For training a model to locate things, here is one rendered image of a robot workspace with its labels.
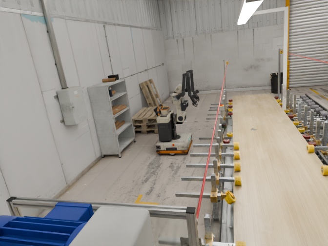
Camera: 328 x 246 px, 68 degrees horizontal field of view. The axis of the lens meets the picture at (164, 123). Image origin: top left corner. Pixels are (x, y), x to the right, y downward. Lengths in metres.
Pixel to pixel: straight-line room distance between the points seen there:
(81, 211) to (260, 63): 10.45
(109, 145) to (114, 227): 4.95
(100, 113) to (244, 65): 7.07
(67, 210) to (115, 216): 0.13
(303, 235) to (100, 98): 4.15
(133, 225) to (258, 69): 10.50
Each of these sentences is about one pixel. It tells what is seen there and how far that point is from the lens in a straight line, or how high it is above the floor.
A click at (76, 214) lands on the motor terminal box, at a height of 1.84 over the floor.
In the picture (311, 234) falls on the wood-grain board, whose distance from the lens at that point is 1.87.
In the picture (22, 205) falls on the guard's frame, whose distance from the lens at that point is 0.79.
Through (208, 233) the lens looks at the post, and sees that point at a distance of 1.62.
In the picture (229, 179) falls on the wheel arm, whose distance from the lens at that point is 2.22.
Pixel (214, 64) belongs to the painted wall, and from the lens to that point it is 10.71.
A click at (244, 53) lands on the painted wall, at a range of 10.67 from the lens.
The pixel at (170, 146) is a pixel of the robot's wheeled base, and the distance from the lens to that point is 4.93.
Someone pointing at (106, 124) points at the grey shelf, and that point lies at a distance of 5.15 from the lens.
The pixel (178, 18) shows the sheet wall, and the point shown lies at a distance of 10.90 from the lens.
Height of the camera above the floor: 2.09
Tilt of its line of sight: 17 degrees down
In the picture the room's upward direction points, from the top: 7 degrees counter-clockwise
